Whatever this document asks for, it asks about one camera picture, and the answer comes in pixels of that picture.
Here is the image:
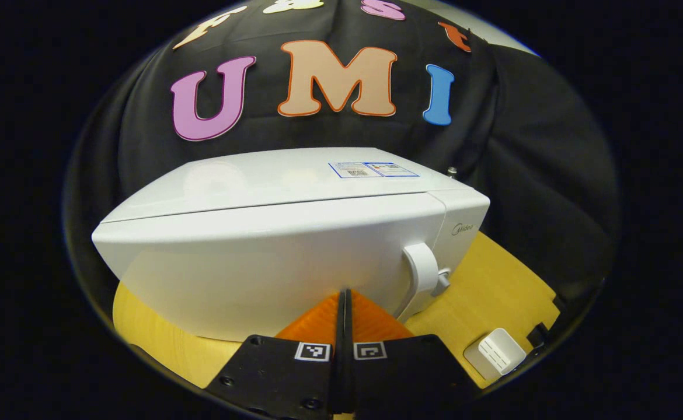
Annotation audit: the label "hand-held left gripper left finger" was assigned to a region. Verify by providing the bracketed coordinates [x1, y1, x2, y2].
[204, 289, 347, 420]

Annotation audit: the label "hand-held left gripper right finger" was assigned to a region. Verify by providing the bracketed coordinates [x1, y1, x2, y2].
[344, 289, 482, 418]

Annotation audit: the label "white microwave oven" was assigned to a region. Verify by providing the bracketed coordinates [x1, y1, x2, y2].
[92, 147, 491, 343]

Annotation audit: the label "small white rectangular dish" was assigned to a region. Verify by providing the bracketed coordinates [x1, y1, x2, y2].
[463, 328, 527, 383]

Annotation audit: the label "small black table clip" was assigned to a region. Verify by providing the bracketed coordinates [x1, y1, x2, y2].
[527, 322, 552, 349]

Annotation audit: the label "black backdrop cloth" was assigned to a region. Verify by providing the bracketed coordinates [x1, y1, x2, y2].
[64, 0, 619, 304]

